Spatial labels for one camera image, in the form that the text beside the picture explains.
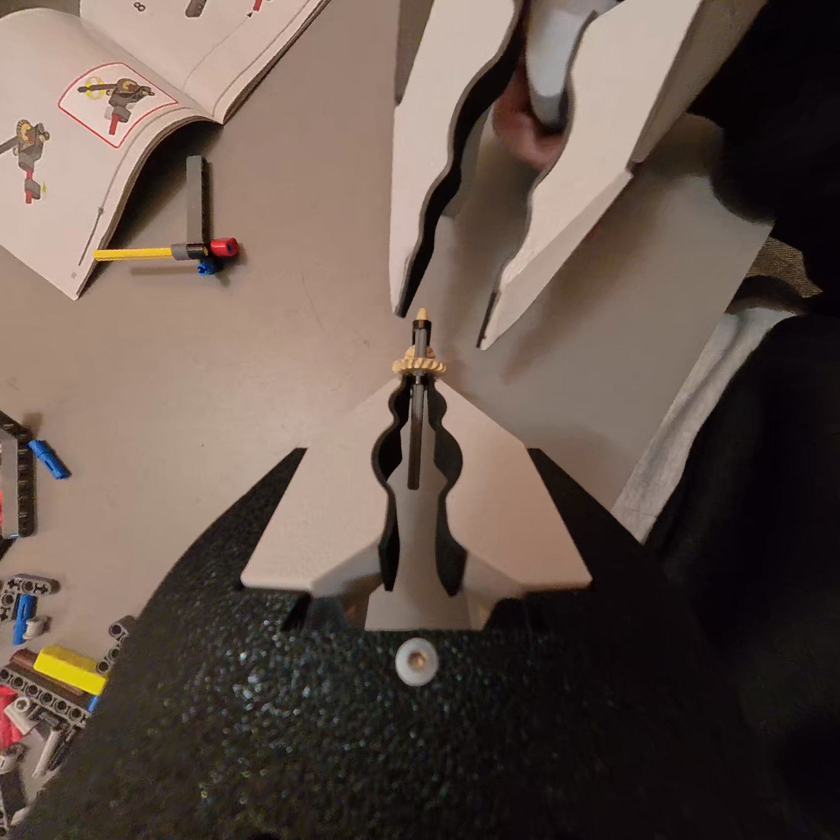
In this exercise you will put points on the grey beam yellow axle assembly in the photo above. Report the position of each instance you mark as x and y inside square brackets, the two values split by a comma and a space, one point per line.
[195, 210]

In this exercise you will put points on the person's right hand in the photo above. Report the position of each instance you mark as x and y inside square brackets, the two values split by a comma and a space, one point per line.
[525, 141]

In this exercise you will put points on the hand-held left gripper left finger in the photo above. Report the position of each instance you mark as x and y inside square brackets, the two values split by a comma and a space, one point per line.
[315, 525]

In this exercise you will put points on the open instruction booklet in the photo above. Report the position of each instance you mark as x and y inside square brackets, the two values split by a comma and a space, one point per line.
[79, 52]

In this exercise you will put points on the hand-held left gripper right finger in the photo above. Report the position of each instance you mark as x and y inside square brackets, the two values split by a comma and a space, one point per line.
[518, 525]

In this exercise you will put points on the tan gear red axle assembly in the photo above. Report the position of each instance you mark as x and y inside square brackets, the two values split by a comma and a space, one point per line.
[417, 420]

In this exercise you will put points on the pile of lego pieces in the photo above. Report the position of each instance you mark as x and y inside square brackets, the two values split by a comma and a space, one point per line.
[59, 669]

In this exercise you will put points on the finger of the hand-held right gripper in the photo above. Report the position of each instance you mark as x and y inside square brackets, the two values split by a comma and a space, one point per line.
[433, 98]
[630, 79]

